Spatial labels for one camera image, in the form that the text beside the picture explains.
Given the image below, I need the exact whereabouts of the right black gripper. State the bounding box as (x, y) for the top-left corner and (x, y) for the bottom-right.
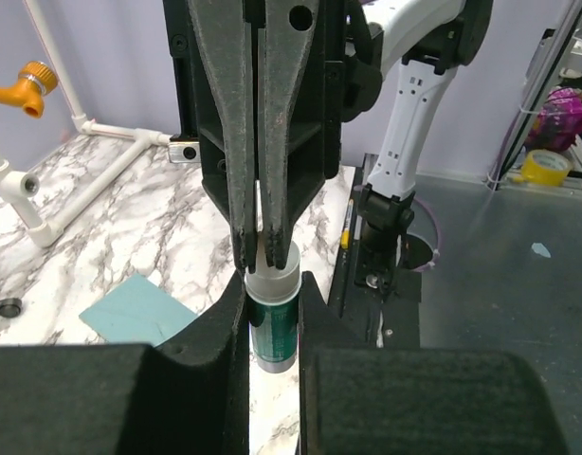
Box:
(163, 1), (381, 271)

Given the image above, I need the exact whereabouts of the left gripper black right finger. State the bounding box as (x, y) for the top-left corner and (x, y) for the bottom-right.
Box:
(298, 272), (569, 454)

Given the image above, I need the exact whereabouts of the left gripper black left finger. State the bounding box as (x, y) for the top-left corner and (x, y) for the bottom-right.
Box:
(0, 275), (249, 454)

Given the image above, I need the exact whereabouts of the teal paper envelope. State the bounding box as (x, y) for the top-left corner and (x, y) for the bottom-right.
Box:
(80, 274), (198, 346)

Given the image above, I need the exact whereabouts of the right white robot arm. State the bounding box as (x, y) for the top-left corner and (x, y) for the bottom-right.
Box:
(163, 1), (493, 302)

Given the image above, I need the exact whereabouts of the yellow marker pen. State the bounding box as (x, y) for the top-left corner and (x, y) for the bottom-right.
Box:
(340, 198), (354, 250)

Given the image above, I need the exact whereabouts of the orange tap valve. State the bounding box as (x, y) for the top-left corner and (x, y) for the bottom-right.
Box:
(0, 61), (58, 118)

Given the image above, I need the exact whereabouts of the yellow tape roll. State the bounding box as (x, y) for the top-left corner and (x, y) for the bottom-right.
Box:
(520, 150), (573, 187)

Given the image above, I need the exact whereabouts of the pink patterned bag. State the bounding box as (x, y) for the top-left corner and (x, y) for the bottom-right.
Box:
(525, 87), (582, 153)

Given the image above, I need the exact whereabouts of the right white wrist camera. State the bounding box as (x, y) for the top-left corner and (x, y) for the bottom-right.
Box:
(167, 136), (201, 164)

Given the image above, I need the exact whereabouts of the dark metal crank handle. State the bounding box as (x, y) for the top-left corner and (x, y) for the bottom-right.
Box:
(0, 298), (23, 319)

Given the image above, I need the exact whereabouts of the white PVC pipe frame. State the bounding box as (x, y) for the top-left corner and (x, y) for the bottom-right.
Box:
(0, 1), (171, 249)

